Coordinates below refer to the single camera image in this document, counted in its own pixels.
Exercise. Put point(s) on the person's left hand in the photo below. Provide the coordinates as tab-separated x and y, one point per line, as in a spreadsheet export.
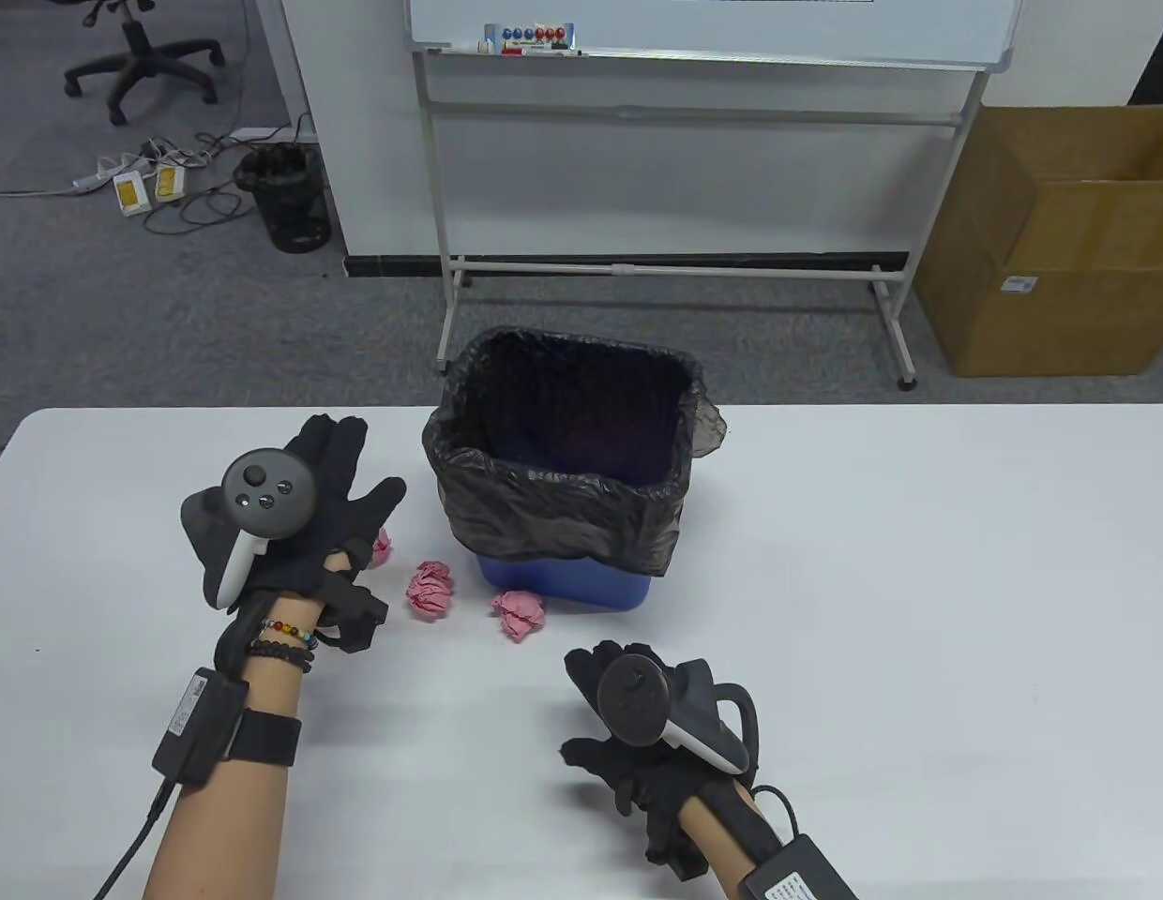
342	520

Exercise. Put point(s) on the person's right hand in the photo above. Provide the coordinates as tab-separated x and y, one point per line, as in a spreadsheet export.
647	778

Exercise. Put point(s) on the pink paper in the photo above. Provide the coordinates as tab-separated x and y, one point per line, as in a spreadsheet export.
518	616
385	550
431	589

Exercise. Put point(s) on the blue recycling bin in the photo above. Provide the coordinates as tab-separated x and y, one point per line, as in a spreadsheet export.
563	581

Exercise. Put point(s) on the person's right forearm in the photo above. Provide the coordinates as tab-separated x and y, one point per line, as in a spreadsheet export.
713	844

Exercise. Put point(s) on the person's left forearm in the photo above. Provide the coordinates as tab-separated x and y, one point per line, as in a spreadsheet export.
225	825

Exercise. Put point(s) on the black plastic bin liner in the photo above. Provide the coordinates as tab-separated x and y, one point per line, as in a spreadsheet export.
563	516

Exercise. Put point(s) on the grey white hand controller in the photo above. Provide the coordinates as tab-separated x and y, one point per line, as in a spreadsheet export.
638	703
267	492

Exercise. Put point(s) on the black battery pack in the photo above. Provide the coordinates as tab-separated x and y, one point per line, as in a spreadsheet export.
797	877
199	727

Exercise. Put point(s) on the black mesh wastebasket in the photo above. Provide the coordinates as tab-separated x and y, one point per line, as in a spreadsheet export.
286	197

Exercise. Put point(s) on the yellow white power adapter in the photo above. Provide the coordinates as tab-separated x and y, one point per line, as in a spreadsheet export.
171	183
131	194

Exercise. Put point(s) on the white power strip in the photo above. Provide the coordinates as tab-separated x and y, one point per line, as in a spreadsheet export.
92	176

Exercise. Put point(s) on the black office chair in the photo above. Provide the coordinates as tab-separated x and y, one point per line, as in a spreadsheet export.
136	52

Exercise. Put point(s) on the row of round magnets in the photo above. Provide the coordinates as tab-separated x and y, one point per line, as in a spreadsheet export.
527	37

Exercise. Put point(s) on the whiteboard on metal stand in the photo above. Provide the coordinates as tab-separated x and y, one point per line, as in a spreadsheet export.
713	28

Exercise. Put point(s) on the brown cardboard box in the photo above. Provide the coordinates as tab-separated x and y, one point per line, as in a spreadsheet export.
1041	234

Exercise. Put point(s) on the black door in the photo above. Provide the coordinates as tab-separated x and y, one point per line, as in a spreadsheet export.
1158	47

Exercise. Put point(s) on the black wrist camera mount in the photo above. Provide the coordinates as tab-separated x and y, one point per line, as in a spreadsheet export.
356	614
687	858

